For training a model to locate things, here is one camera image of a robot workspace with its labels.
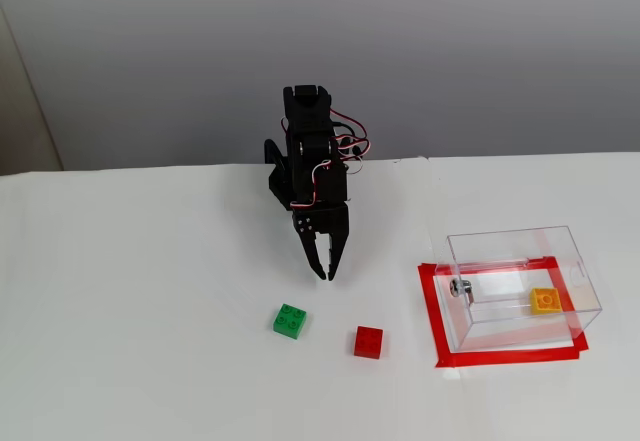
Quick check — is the yellow lego brick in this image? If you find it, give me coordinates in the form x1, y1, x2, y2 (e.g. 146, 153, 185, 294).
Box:
529, 286, 564, 317

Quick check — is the red lego brick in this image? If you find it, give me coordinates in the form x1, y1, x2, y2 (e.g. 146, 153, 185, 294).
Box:
353, 325, 385, 360

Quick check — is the red tape frame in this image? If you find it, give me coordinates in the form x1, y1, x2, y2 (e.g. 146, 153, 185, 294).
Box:
417, 255, 590, 370

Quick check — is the green lego brick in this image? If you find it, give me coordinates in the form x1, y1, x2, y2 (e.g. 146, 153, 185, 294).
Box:
272, 302, 308, 341

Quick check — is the silver cam lock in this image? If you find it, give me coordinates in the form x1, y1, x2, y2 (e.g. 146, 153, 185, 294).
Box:
448, 278, 476, 308

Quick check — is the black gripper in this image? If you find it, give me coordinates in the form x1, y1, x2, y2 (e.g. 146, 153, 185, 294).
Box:
292, 202, 352, 282

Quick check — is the transparent acrylic box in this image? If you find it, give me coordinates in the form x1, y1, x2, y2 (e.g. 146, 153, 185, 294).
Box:
434, 224, 603, 353

